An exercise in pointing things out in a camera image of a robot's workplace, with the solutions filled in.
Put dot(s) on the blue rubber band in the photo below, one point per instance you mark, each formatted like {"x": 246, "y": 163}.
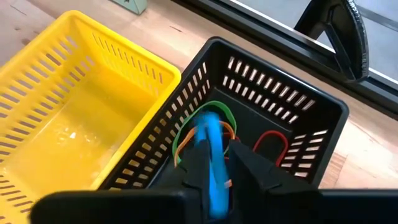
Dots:
{"x": 217, "y": 193}

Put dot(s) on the black curved frame bracket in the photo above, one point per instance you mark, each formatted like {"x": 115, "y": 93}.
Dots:
{"x": 357, "y": 37}

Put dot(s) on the yellow plastic basket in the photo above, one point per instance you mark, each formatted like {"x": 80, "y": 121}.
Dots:
{"x": 93, "y": 124}

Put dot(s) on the green perforated metal shelf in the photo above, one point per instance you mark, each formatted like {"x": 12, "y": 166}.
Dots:
{"x": 130, "y": 5}

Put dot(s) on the green rubber band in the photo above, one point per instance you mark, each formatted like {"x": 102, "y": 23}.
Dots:
{"x": 213, "y": 103}

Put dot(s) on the orange rubber band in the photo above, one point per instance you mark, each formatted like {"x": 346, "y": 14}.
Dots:
{"x": 183, "y": 141}

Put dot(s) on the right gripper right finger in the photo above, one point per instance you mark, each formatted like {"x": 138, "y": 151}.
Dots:
{"x": 248, "y": 174}

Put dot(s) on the red rubber band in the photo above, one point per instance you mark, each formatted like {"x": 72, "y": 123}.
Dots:
{"x": 273, "y": 132}

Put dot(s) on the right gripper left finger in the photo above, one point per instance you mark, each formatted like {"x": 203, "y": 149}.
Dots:
{"x": 192, "y": 174}

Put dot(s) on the black plastic basket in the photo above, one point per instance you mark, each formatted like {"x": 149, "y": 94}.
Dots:
{"x": 255, "y": 118}

